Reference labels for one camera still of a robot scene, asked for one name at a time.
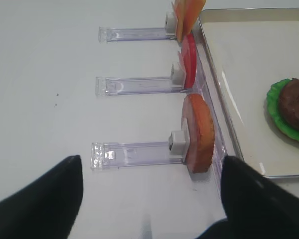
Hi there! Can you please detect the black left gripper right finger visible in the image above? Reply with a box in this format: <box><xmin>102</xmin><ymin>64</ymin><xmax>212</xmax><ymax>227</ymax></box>
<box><xmin>204</xmin><ymin>156</ymin><xmax>299</xmax><ymax>239</ymax></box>

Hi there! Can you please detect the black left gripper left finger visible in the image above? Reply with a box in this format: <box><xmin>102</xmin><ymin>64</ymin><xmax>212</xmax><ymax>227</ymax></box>
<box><xmin>0</xmin><ymin>155</ymin><xmax>84</xmax><ymax>239</ymax></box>

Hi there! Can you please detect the orange cheese slice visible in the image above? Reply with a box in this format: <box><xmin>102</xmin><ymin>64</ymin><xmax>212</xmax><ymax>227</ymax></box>
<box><xmin>172</xmin><ymin>0</ymin><xmax>186</xmax><ymax>43</ymax></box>
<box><xmin>182</xmin><ymin>0</ymin><xmax>206</xmax><ymax>36</ymax></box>

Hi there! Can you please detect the clear pusher rack bread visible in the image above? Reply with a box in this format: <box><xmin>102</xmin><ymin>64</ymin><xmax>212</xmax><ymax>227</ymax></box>
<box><xmin>91</xmin><ymin>130</ymin><xmax>190</xmax><ymax>170</ymax></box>

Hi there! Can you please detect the bread bun slice left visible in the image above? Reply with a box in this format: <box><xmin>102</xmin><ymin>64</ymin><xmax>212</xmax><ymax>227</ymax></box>
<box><xmin>182</xmin><ymin>93</ymin><xmax>215</xmax><ymax>173</ymax></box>

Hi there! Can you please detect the brown meat patty on tray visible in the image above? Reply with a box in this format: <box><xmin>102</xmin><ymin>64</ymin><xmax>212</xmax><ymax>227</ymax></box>
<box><xmin>278</xmin><ymin>78</ymin><xmax>299</xmax><ymax>131</ymax></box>

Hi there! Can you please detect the green lettuce leaf on tray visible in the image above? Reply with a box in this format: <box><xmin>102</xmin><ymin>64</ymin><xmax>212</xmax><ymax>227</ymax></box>
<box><xmin>266</xmin><ymin>79</ymin><xmax>299</xmax><ymax>142</ymax></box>

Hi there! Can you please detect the clear pusher rack tomato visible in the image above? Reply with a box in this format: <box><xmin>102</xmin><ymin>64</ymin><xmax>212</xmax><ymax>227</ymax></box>
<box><xmin>95</xmin><ymin>62</ymin><xmax>186</xmax><ymax>97</ymax></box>

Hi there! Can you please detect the red tomato slice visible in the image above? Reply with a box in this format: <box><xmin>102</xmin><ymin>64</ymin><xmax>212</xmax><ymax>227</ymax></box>
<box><xmin>181</xmin><ymin>32</ymin><xmax>197</xmax><ymax>92</ymax></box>

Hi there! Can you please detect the clear pusher rack cheese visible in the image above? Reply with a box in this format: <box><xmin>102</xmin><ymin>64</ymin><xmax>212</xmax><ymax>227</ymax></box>
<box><xmin>98</xmin><ymin>12</ymin><xmax>178</xmax><ymax>42</ymax></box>

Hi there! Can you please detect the cream metal tray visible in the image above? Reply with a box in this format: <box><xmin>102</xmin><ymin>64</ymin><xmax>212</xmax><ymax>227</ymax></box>
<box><xmin>199</xmin><ymin>8</ymin><xmax>299</xmax><ymax>178</ymax></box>

